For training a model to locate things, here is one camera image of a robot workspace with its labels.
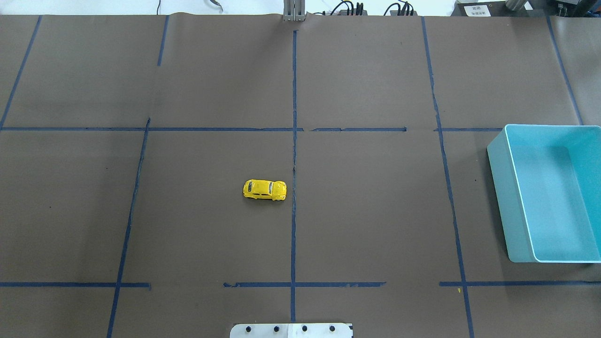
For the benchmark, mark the black label box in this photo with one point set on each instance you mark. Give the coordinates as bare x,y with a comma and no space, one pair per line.
479,8

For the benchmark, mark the aluminium frame post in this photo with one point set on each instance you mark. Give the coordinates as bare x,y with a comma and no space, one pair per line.
294,10

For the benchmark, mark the yellow beetle toy car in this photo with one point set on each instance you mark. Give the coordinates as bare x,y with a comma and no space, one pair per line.
258,189

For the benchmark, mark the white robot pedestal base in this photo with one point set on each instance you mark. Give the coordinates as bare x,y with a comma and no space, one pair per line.
292,330

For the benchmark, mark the turquoise plastic storage bin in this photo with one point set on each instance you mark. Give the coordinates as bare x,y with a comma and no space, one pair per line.
547,180

